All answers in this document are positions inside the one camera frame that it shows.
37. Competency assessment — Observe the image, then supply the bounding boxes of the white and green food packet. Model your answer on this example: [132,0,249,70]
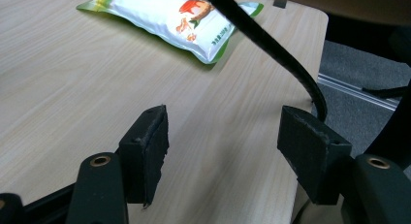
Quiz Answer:
[76,0,265,65]

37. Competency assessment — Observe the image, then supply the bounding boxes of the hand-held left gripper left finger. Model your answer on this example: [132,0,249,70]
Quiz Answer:
[117,104,171,208]

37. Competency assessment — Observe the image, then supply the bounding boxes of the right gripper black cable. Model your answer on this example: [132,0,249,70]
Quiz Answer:
[200,0,329,123]

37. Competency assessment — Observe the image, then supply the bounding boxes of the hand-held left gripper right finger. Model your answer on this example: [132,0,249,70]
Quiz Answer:
[276,105,353,207]

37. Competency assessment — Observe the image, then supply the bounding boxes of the black floor cable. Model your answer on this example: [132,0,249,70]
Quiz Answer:
[361,84,410,99]

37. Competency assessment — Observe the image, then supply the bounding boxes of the aluminium floor rail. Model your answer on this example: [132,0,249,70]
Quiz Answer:
[317,73,401,112]

